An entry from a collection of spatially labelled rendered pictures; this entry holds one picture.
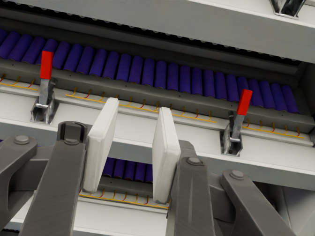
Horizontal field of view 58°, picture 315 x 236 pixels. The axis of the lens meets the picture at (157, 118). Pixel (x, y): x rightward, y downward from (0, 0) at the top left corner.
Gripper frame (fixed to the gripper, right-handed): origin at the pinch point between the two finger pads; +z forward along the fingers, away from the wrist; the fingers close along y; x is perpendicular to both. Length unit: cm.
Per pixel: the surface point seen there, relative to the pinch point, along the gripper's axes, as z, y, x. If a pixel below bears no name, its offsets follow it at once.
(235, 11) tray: 16.8, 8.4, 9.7
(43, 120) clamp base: 21.4, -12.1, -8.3
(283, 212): 28.4, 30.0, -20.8
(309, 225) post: 22.7, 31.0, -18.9
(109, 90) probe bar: 26.1, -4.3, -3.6
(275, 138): 24.5, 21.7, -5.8
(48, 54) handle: 21.6, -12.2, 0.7
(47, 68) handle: 21.5, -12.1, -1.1
